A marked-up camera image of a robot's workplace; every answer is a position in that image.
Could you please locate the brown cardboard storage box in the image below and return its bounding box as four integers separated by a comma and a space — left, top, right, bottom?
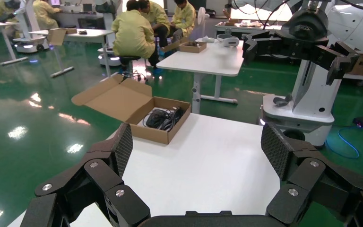
71, 74, 192, 145

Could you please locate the dark desk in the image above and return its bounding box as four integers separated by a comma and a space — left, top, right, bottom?
54, 12, 105, 29

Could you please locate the white VR headset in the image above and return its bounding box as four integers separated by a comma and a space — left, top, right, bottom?
216, 33, 241, 48

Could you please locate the blue cable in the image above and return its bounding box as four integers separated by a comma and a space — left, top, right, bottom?
325, 126, 363, 159

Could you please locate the white robot column and base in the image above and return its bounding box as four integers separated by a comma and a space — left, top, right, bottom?
259, 58, 344, 148

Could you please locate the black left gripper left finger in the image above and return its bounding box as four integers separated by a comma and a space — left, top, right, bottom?
22, 123, 151, 227

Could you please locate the dark-haired person in yellow coat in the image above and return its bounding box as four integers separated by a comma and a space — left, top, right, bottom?
138, 0, 171, 48

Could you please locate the white table with clutter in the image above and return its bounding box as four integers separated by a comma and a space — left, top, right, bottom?
214, 19, 284, 40

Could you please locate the black wired computer mouse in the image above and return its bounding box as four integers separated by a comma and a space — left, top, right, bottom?
142, 108, 170, 129

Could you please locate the white height-adjustable table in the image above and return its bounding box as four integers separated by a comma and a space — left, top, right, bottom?
156, 39, 245, 115

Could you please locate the thick black coiled cable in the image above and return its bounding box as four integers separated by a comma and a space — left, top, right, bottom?
159, 107, 185, 131

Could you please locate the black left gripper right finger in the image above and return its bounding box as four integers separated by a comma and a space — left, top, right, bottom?
260, 122, 363, 227

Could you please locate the small open cardboard box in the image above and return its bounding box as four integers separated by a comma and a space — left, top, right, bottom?
160, 37, 208, 54

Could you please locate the wheeled stool with chrome base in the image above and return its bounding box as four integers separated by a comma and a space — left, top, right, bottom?
119, 55, 147, 81

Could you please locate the large seated person yellow coat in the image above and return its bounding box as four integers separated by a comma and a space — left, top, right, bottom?
111, 0, 160, 68

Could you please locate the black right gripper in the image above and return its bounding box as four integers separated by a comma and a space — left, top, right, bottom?
242, 8, 361, 86

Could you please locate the white wheeled robot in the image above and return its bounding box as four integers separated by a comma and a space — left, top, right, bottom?
95, 0, 121, 67

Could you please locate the open cardboard box with flap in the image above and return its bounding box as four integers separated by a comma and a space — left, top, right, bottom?
46, 27, 77, 47

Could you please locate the seated person in yellow coat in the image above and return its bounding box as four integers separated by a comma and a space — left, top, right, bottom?
33, 0, 61, 31

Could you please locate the white desk fan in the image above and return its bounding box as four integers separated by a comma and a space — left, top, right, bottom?
197, 7, 210, 38

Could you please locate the long white table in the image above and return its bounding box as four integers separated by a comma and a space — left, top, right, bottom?
28, 28, 115, 79

